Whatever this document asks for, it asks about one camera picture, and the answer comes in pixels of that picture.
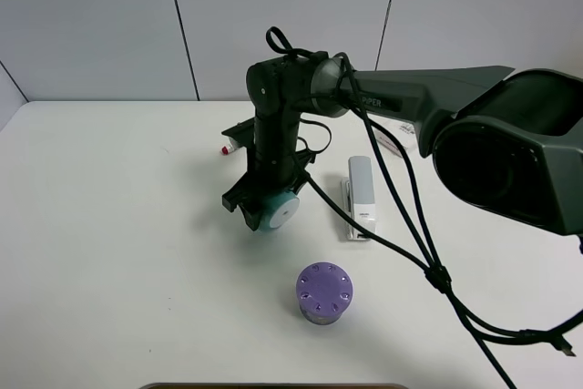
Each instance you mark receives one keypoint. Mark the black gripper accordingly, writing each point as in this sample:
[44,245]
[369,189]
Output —
[264,178]

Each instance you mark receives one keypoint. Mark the teal pencil sharpener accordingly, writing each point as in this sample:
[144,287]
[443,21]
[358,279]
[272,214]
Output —
[278,209]

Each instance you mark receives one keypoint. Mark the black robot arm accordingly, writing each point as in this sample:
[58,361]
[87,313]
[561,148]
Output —
[504,141]

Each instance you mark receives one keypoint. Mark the white and grey stapler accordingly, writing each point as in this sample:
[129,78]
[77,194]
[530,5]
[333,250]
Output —
[358,193]

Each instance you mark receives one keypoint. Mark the red and white marker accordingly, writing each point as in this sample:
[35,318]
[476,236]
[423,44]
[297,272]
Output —
[230,147]

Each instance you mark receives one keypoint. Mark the purple lidded jar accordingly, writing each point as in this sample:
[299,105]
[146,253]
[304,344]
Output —
[324,291]

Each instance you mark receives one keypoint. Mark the white cardboard box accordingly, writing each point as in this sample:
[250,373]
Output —
[403,131]

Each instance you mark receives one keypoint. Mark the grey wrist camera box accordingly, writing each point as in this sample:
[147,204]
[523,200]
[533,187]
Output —
[242,134]

